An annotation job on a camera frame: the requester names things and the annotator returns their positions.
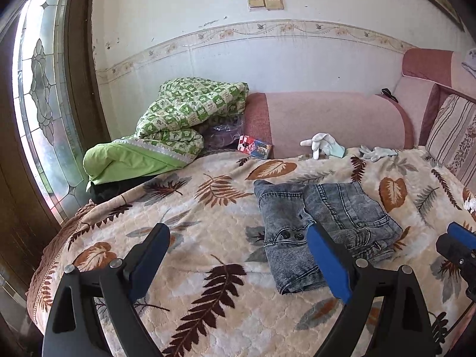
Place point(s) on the stained glass door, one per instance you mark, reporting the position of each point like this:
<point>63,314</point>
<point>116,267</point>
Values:
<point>41,81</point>

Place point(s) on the beige wall switch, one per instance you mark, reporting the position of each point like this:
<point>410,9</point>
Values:
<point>256,3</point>
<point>274,3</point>

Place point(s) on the green patterned quilt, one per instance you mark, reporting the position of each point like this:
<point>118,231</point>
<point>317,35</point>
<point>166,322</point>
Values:
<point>186,108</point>

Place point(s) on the black cloth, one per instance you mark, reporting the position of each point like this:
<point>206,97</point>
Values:
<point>111,191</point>

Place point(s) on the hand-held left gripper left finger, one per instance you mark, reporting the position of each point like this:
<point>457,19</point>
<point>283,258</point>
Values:
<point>148,264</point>

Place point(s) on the lilac cloth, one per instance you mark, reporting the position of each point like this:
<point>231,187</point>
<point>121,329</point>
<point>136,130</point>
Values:
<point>470,63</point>

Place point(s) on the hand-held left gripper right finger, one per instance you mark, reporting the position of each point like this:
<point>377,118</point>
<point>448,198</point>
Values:
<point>329,264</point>

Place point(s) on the black sunglasses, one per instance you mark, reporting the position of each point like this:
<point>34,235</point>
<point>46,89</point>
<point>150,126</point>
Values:
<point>388,93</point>

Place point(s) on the striped floral cushion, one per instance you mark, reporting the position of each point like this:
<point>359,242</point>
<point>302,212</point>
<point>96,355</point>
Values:
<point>453,134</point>

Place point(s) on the white glove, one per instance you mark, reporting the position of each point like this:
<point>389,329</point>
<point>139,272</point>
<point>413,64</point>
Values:
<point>319,143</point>

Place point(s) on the grey denim pants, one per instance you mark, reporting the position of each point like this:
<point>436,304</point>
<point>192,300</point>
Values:
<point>282,208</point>

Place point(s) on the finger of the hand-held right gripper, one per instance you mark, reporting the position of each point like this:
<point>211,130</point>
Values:
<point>463,232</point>
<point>452,249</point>

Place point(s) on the red and blue card box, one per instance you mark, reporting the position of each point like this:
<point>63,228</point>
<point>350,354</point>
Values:
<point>256,148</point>

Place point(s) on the leaf print blanket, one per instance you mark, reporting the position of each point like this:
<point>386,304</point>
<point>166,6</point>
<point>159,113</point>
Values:
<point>223,230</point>

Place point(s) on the teal cloth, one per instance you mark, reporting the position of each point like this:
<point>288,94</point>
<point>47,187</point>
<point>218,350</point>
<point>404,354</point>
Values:
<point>337,151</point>

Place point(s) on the crumpled white tissue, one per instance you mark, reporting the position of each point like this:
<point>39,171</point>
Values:
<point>471,205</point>

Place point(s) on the grey glove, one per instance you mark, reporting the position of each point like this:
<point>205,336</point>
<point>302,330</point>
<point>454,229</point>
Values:
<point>379,153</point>

